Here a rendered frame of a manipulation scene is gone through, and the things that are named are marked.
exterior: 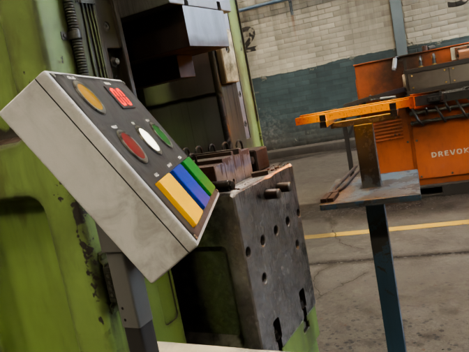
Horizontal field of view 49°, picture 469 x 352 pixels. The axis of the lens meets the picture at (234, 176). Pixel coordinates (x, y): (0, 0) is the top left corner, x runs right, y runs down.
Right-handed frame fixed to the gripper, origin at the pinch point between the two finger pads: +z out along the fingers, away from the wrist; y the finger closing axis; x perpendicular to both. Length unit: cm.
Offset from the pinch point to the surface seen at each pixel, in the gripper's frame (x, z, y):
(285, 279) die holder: -40, 44, -32
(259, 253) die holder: -28, 46, -44
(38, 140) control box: 10, 49, -110
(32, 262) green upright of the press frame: -19, 96, -65
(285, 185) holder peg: -15, 40, -29
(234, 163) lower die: -6, 50, -37
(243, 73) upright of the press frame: 19, 57, 10
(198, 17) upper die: 32, 51, -40
